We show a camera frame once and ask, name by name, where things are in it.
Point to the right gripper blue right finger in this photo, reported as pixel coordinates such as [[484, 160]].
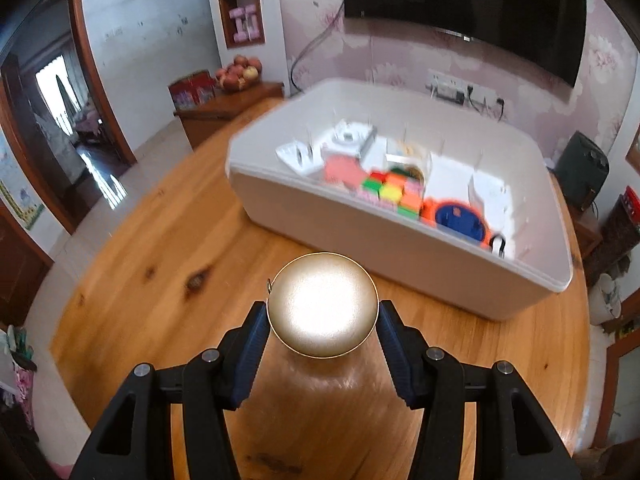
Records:
[[403, 347]]

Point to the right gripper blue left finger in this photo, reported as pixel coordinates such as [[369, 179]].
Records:
[[248, 348]]

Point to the gold round compact case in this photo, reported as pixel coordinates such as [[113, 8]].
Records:
[[322, 305]]

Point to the orange round tape measure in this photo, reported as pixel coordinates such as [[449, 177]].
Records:
[[464, 221]]

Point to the multicolour Rubik's cube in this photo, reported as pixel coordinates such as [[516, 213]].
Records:
[[393, 192]]

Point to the white plastic hook holder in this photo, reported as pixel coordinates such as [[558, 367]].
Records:
[[491, 197]]

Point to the clear square plastic cup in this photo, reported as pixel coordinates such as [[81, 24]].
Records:
[[409, 160]]

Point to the pink liquid clear bottle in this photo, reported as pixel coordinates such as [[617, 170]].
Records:
[[344, 170]]

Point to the white cube power adapter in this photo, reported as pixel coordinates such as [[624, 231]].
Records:
[[300, 157]]

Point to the white toy digital camera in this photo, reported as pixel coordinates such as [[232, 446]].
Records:
[[351, 139]]

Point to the beige angular plastic box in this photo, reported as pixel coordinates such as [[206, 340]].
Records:
[[375, 158]]

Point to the wooden dining table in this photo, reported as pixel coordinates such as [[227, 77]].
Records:
[[199, 345]]

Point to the small white waste bucket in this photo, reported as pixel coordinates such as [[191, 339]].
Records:
[[604, 301]]

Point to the large white plastic bin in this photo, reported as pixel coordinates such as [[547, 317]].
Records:
[[436, 197]]

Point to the wooden side cabinet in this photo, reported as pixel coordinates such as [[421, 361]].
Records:
[[204, 120]]

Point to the dark tall cylinder red lid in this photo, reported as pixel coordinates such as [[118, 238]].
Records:
[[620, 235]]

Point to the black air fryer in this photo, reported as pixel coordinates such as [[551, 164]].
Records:
[[581, 171]]

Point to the red gift tin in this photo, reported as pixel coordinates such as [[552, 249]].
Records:
[[193, 90]]

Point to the bowl of apples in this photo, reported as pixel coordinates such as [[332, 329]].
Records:
[[240, 75]]

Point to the pink dumbbells on shelf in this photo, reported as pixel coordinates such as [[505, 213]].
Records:
[[247, 25]]

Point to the white wall power strip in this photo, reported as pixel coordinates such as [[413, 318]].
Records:
[[454, 89]]

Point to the black wall television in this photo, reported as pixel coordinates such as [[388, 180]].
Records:
[[548, 33]]

